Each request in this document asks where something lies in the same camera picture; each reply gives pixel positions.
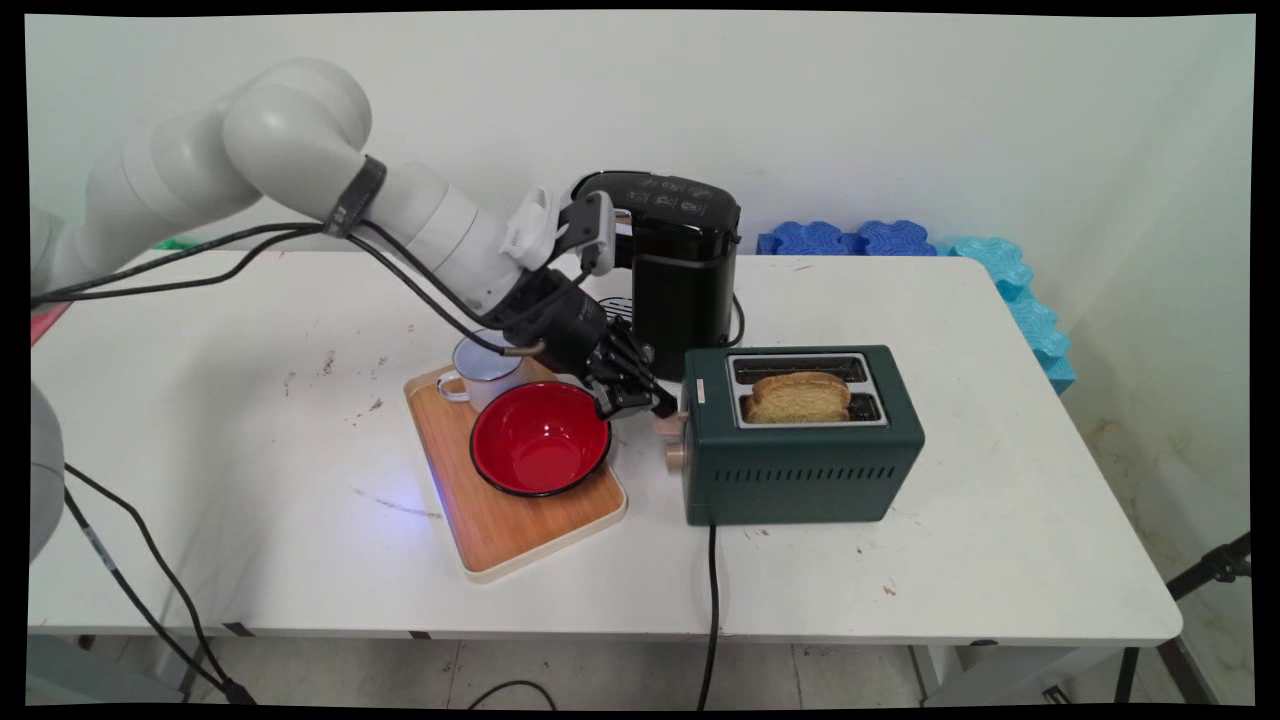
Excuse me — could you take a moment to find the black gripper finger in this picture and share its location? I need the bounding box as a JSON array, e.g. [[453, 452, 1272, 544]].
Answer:
[[603, 322, 680, 417], [584, 360, 665, 422]]

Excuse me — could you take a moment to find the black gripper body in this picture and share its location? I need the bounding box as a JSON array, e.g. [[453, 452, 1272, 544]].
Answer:
[[503, 268, 611, 378]]

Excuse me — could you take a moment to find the red bowl black rim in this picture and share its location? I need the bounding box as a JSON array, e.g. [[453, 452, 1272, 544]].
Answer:
[[470, 380, 613, 499]]

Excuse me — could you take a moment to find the black coffee machine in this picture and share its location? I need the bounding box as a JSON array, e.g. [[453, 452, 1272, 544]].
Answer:
[[572, 170, 743, 382]]

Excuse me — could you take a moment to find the white enamel mug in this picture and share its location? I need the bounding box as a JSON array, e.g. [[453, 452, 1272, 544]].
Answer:
[[436, 328, 529, 414]]

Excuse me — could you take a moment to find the toast slice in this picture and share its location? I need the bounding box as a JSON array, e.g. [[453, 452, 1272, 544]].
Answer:
[[752, 371, 852, 401], [745, 385, 851, 425]]

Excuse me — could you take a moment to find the wooden serving tray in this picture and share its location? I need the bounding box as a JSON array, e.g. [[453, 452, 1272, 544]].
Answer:
[[404, 355, 629, 584]]

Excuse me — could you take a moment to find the dark green toaster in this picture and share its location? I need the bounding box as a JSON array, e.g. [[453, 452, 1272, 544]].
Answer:
[[655, 345, 926, 528]]

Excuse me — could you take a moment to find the dark blue foam block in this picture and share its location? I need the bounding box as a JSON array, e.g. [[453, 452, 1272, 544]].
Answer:
[[757, 220, 939, 257]]

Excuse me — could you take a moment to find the cyan foam block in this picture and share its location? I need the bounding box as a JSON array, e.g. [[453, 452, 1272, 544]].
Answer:
[[936, 237, 1078, 395]]

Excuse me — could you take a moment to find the pink foam mat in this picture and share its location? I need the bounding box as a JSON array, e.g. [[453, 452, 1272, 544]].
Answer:
[[30, 303, 74, 347]]

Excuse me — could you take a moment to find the black tripod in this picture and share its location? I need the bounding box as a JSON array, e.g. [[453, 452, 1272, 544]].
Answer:
[[1113, 532, 1254, 706]]

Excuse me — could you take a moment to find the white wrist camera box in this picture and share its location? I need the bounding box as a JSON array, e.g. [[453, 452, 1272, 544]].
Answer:
[[500, 188, 618, 278]]

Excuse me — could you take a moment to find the black brass-tipped gripper cable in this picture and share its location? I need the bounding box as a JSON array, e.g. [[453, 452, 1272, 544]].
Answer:
[[30, 232, 547, 359]]

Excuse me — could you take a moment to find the black toaster power cable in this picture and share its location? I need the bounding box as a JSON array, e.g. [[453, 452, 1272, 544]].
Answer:
[[696, 522, 722, 711]]

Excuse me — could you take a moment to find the black velcro strap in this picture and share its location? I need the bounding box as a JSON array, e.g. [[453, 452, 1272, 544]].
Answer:
[[321, 154, 389, 240]]

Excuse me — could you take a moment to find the black floor cable loop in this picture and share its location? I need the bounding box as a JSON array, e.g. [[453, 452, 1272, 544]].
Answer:
[[467, 680, 557, 711]]

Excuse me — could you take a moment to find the black camera cable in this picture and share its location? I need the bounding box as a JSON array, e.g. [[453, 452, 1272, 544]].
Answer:
[[30, 222, 593, 331]]

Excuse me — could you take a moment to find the black hanging cable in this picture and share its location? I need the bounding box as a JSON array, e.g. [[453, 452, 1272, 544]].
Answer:
[[64, 463, 233, 693]]

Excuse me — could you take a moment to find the grey table leg frame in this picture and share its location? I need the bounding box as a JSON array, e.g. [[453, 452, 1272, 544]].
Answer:
[[908, 644, 1126, 707]]

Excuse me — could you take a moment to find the black cable with grey tape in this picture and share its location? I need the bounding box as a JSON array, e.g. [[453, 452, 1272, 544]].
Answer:
[[64, 488, 255, 706]]

